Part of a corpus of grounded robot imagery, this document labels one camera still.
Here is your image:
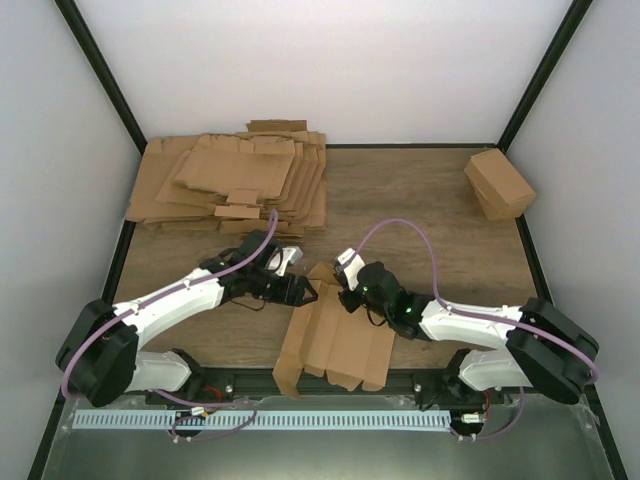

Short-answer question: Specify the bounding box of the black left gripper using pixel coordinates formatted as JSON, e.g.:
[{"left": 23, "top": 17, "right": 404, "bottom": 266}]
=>
[{"left": 249, "top": 268, "right": 318, "bottom": 308}]

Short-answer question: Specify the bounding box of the brown cardboard box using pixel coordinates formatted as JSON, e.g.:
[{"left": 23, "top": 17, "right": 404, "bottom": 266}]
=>
[
  {"left": 272, "top": 262, "right": 395, "bottom": 399},
  {"left": 464, "top": 149, "right": 537, "bottom": 220}
]

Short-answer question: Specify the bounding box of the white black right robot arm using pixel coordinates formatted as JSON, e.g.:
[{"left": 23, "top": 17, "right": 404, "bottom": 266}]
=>
[{"left": 334, "top": 257, "right": 599, "bottom": 405}]

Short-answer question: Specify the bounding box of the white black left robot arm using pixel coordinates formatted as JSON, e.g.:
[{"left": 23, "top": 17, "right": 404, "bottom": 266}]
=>
[{"left": 55, "top": 230, "right": 318, "bottom": 407}]

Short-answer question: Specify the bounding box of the folded brown cardboard box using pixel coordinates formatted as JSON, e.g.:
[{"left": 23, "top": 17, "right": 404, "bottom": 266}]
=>
[{"left": 464, "top": 149, "right": 537, "bottom": 220}]

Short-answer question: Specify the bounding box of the stack of flat cardboard blanks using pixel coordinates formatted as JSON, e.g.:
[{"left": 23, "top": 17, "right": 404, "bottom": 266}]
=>
[{"left": 126, "top": 119, "right": 328, "bottom": 241}]

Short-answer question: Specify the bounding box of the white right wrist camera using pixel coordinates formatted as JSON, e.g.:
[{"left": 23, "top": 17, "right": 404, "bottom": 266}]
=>
[{"left": 334, "top": 248, "right": 365, "bottom": 291}]

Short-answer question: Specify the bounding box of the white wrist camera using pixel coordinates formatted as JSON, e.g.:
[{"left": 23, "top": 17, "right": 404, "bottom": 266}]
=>
[
  {"left": 266, "top": 246, "right": 303, "bottom": 277},
  {"left": 334, "top": 248, "right": 365, "bottom": 291}
]

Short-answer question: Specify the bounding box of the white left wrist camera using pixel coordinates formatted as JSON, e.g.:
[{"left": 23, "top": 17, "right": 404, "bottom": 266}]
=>
[{"left": 266, "top": 246, "right": 303, "bottom": 277}]

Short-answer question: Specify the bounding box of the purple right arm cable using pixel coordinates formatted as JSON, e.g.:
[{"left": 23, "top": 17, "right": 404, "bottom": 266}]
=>
[{"left": 349, "top": 217, "right": 601, "bottom": 444}]

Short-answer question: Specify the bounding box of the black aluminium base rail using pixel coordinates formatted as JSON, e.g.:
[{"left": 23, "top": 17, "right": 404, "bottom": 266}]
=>
[{"left": 174, "top": 367, "right": 491, "bottom": 409}]

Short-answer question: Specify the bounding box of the light blue slotted cable duct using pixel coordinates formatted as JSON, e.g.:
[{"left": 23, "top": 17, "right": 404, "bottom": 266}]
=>
[{"left": 72, "top": 410, "right": 451, "bottom": 433}]

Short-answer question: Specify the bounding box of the black right frame post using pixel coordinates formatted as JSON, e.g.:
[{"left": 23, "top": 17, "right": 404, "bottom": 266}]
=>
[{"left": 496, "top": 0, "right": 593, "bottom": 153}]

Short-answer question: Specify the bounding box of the black frame post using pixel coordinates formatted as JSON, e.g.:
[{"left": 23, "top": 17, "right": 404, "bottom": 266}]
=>
[
  {"left": 54, "top": 0, "right": 147, "bottom": 154},
  {"left": 496, "top": 0, "right": 593, "bottom": 153}
]

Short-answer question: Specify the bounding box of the black left frame post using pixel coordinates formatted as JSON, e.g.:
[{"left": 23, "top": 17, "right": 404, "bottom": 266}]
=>
[{"left": 54, "top": 0, "right": 147, "bottom": 154}]

